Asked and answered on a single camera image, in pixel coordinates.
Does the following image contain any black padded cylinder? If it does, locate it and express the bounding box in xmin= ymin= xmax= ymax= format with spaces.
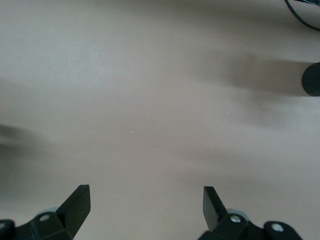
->
xmin=301 ymin=62 xmax=320 ymax=98

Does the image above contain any looping black cable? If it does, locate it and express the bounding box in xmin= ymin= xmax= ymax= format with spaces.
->
xmin=284 ymin=0 xmax=320 ymax=32

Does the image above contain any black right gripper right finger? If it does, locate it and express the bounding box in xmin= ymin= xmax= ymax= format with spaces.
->
xmin=198 ymin=186 xmax=303 ymax=240

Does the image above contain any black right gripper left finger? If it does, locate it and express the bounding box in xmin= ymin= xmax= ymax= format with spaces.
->
xmin=0 ymin=184 xmax=91 ymax=240

